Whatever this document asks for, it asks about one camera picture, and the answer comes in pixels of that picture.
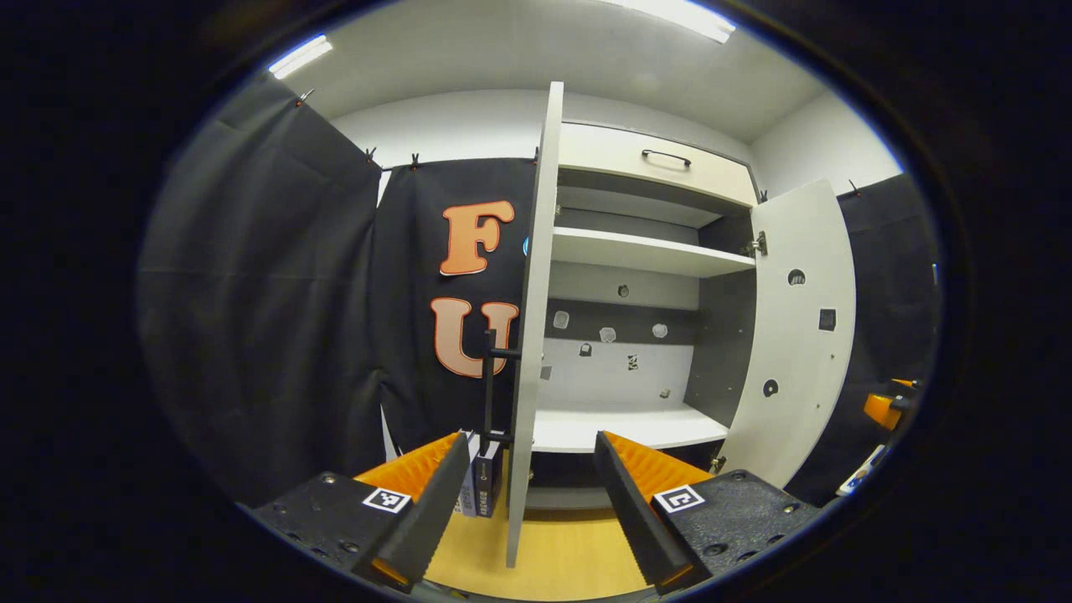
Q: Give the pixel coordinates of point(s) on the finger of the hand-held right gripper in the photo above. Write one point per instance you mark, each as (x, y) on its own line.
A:
(881, 410)

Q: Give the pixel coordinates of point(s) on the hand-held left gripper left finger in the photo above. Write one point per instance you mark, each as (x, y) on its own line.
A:
(431, 511)

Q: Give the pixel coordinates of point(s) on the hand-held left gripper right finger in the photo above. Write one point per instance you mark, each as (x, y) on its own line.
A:
(636, 519)

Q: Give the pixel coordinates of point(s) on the beige cabinet door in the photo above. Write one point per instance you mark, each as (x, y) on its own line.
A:
(804, 419)
(536, 335)

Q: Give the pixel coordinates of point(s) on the beige double-door shoe cabinet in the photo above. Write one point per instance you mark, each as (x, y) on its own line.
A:
(720, 335)

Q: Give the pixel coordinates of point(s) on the white cabinet shelf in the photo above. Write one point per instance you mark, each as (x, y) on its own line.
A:
(636, 251)
(620, 427)

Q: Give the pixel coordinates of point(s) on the beige cabinet drawer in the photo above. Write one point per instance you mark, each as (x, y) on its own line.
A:
(603, 155)

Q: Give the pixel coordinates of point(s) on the dark blue box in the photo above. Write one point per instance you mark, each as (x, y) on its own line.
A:
(488, 481)

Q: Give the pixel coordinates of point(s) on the black backdrop cloth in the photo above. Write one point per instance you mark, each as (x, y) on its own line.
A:
(268, 293)

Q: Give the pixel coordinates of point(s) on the ceiling light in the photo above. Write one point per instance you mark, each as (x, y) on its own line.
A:
(300, 56)

